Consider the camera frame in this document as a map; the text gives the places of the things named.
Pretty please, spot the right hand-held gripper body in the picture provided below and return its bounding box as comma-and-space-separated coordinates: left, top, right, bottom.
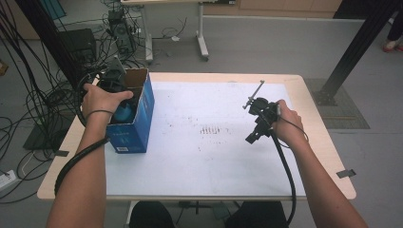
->
241, 79, 281, 128

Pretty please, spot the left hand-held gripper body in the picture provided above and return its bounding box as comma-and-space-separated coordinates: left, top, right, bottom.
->
94, 56, 128, 94

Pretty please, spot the blue detergent bottle white cap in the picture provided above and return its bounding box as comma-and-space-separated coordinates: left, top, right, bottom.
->
112, 104, 135, 124

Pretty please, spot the blue cardboard box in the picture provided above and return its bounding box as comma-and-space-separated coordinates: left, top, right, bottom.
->
106, 67, 156, 155

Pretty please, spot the person's left hand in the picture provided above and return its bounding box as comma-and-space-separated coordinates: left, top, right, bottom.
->
81, 83, 135, 120

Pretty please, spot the person's right hand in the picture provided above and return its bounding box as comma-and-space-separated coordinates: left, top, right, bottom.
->
271, 99, 310, 148

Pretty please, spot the black equipment box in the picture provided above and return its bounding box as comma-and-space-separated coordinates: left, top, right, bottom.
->
58, 28, 98, 62

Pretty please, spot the black computer tower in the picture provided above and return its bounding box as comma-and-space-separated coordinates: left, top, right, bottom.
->
107, 8, 139, 55

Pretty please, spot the white paper mat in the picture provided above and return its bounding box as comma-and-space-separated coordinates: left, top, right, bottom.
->
104, 81, 307, 198

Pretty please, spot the person's right leg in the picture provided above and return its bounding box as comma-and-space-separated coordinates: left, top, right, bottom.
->
223, 200, 290, 228

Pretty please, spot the person's leg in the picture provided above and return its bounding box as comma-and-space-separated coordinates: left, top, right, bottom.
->
387, 9, 403, 43
128, 200, 176, 228
223, 200, 290, 228

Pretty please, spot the grey floor grate mat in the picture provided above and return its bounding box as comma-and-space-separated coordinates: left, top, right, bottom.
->
303, 77, 371, 130

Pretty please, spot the teal panel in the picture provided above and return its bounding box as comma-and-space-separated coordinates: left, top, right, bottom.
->
37, 0, 67, 21

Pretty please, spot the light wooden cabinet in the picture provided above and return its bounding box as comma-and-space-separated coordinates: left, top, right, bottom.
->
202, 0, 344, 19

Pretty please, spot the person's left leg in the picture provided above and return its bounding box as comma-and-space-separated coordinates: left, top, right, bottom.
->
128, 200, 176, 228

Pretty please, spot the white table leg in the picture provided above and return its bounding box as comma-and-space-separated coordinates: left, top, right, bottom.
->
125, 199, 141, 226

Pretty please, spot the white power strip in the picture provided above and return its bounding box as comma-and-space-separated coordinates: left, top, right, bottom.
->
0, 169, 18, 192

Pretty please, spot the thin black wrist strap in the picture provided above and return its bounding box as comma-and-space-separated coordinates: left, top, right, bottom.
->
84, 108, 115, 124
275, 114, 311, 150

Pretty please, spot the tangle of black floor cables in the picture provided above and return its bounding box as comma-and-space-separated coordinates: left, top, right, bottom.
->
0, 0, 150, 204

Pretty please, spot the black metal post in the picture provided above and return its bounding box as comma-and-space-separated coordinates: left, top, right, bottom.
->
13, 0, 86, 93
315, 0, 403, 107

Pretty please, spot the black floor base plate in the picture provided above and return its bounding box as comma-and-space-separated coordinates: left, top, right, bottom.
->
22, 123, 68, 152

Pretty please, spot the white desk frame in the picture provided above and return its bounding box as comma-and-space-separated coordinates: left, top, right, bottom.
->
122, 0, 237, 64

